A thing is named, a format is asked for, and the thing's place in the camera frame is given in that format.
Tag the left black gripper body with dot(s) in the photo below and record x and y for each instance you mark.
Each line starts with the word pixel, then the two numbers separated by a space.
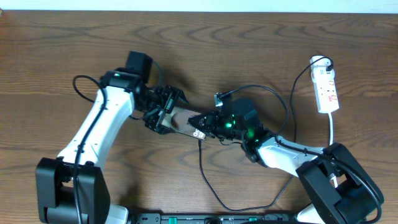
pixel 163 97

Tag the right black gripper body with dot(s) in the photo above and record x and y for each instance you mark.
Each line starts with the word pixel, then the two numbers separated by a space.
pixel 217 126

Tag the Galaxy smartphone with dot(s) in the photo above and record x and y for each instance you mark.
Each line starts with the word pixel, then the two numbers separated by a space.
pixel 177 121

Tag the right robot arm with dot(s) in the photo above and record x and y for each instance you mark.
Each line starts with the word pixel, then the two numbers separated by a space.
pixel 340 190

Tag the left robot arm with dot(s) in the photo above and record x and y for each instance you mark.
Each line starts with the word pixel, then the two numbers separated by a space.
pixel 71 187

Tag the white power strip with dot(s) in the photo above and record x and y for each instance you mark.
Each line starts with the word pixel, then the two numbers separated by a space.
pixel 322 75

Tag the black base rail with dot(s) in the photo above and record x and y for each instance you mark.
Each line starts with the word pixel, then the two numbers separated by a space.
pixel 156 218

